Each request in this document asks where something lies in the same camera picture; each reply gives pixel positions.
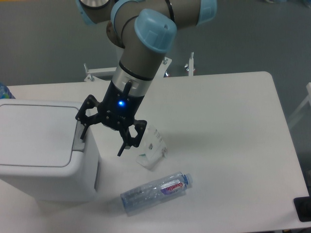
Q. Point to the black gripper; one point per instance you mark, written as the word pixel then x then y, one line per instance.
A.
pixel 119 108

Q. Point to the white plastic trash can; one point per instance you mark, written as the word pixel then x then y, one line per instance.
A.
pixel 44 151

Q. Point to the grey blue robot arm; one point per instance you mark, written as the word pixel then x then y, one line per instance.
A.
pixel 146 30

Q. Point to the white crumpled plastic pouch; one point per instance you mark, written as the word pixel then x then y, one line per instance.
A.
pixel 154 148

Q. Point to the clear plastic water bottle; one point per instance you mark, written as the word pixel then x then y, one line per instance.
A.
pixel 155 192

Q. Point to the blue bottle at left edge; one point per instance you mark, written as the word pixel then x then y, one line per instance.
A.
pixel 5 92

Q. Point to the black device at right edge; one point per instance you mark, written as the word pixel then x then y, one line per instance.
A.
pixel 303 208

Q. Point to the white frame at right edge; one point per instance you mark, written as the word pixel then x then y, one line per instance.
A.
pixel 301 110

